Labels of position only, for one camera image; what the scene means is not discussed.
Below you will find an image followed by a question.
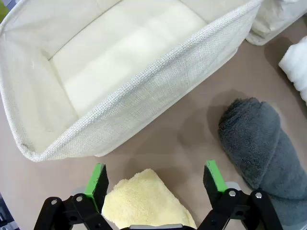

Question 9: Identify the white towel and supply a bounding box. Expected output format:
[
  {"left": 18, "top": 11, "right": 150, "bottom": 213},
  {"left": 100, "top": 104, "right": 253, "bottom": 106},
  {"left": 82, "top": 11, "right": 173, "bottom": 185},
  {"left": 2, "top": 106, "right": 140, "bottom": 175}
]
[{"left": 278, "top": 35, "right": 307, "bottom": 104}]

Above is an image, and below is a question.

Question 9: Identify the yellow towel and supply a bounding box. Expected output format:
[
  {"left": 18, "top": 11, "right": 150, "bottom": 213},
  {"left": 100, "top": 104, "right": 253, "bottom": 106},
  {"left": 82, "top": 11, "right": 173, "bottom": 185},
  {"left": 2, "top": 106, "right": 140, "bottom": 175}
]
[{"left": 102, "top": 168, "right": 198, "bottom": 230}]

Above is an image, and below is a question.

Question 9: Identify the grey towel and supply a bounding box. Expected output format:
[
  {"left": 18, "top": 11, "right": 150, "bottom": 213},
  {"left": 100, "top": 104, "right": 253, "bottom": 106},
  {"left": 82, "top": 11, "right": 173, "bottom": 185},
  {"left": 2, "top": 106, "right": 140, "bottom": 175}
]
[{"left": 218, "top": 97, "right": 307, "bottom": 230}]

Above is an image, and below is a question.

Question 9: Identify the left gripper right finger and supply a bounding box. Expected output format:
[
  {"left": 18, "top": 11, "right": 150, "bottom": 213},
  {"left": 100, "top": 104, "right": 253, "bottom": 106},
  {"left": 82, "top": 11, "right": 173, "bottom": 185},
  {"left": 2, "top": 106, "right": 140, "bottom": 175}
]
[{"left": 198, "top": 160, "right": 283, "bottom": 230}]

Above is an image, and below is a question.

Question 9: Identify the person in yellow apron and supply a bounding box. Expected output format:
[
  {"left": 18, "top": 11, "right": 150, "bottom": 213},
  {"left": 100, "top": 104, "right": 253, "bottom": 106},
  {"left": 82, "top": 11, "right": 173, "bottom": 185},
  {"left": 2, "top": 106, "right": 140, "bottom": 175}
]
[{"left": 0, "top": 0, "right": 16, "bottom": 23}]

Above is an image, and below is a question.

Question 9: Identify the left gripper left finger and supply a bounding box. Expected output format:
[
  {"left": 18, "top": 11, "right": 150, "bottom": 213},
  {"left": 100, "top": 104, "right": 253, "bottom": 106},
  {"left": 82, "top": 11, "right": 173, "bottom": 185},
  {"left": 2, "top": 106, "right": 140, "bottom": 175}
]
[{"left": 33, "top": 163, "right": 116, "bottom": 230}]

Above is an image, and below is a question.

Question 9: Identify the beige fabric basket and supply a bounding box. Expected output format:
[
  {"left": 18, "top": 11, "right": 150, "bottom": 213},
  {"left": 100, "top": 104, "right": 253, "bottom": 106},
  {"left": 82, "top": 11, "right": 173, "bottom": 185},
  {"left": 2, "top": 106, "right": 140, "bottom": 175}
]
[
  {"left": 246, "top": 0, "right": 307, "bottom": 46},
  {"left": 0, "top": 0, "right": 264, "bottom": 162}
]

